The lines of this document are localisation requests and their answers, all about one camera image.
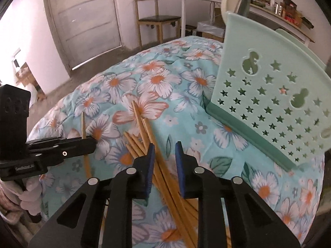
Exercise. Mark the cardboard box under table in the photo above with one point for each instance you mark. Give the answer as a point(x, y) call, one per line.
point(211, 30)

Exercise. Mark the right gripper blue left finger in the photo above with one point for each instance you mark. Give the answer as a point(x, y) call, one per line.
point(149, 169)

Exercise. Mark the floral blue tablecloth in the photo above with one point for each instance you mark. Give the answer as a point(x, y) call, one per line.
point(170, 84)

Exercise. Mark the left white gloved hand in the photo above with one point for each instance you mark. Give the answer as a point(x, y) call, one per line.
point(31, 197)

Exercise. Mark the white door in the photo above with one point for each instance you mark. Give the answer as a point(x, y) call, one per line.
point(84, 29)

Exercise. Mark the mint green utensil basket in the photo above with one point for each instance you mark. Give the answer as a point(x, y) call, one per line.
point(272, 93)

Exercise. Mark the white rice paddle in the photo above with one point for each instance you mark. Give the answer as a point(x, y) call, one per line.
point(228, 5)

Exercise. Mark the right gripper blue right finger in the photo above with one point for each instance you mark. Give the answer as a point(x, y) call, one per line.
point(180, 170)

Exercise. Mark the wooden chair black seat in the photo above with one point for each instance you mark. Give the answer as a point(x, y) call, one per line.
point(156, 21)

